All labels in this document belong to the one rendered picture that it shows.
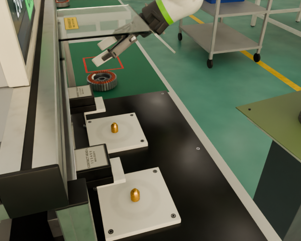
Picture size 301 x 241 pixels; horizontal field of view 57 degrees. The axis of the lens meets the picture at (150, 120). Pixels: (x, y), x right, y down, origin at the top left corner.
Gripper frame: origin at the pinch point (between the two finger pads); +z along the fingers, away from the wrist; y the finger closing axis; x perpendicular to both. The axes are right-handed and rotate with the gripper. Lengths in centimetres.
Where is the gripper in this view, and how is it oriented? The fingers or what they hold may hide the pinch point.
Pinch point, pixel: (99, 53)
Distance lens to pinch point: 103.1
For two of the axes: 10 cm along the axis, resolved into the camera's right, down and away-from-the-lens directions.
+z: -8.5, 4.3, 3.1
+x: -5.3, -6.7, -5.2
